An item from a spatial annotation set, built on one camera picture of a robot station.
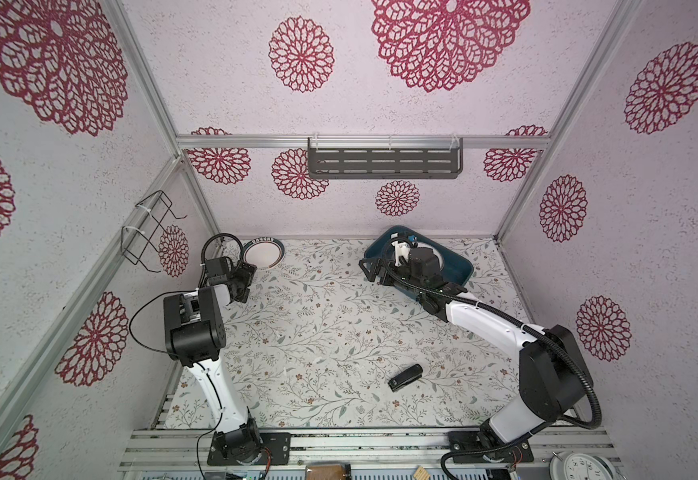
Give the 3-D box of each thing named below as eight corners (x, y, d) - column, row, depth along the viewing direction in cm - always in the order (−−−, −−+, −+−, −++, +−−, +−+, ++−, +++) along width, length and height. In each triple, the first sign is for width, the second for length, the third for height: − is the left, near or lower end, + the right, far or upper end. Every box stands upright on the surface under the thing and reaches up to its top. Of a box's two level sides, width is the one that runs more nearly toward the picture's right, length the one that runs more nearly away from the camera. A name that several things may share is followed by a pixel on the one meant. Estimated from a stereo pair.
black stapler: (392, 392, 85) (394, 387, 81) (387, 383, 86) (389, 378, 83) (422, 377, 88) (425, 372, 84) (417, 368, 89) (419, 363, 86)
